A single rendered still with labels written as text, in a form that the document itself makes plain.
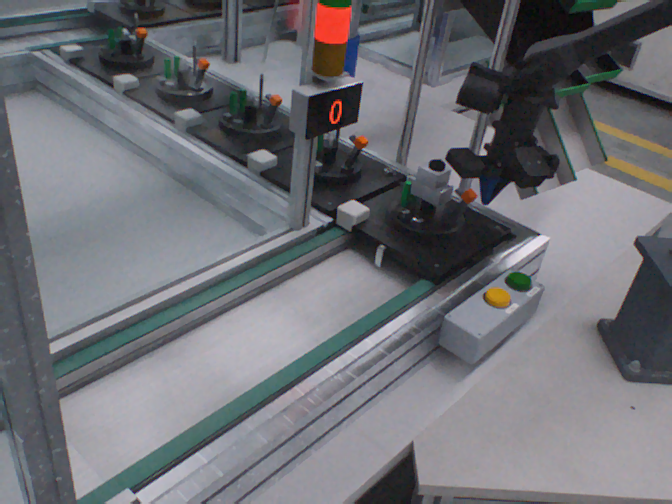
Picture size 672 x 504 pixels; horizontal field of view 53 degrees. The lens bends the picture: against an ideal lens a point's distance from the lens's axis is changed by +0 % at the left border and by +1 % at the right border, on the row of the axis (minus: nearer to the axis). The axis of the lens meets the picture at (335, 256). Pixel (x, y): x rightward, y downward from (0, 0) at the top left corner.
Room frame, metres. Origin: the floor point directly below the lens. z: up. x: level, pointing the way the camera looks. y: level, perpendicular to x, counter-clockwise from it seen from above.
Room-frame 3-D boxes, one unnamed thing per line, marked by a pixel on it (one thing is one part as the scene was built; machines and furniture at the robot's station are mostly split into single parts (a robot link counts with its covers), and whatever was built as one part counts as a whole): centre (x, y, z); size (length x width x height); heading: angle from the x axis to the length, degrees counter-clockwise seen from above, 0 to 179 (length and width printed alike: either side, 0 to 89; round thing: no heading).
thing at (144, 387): (0.87, 0.05, 0.91); 0.84 x 0.28 x 0.10; 142
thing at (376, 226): (1.09, -0.16, 0.96); 0.24 x 0.24 x 0.02; 52
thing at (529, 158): (0.96, -0.28, 1.17); 0.07 x 0.07 x 0.06; 28
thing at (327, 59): (1.01, 0.05, 1.28); 0.05 x 0.05 x 0.05
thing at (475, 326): (0.89, -0.27, 0.93); 0.21 x 0.07 x 0.06; 142
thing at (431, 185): (1.09, -0.15, 1.06); 0.08 x 0.04 x 0.07; 52
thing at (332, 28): (1.01, 0.05, 1.33); 0.05 x 0.05 x 0.05
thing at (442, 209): (1.09, -0.16, 0.98); 0.14 x 0.14 x 0.02
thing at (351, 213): (1.07, -0.02, 0.97); 0.05 x 0.05 x 0.04; 52
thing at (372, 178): (1.25, 0.04, 1.01); 0.24 x 0.24 x 0.13; 52
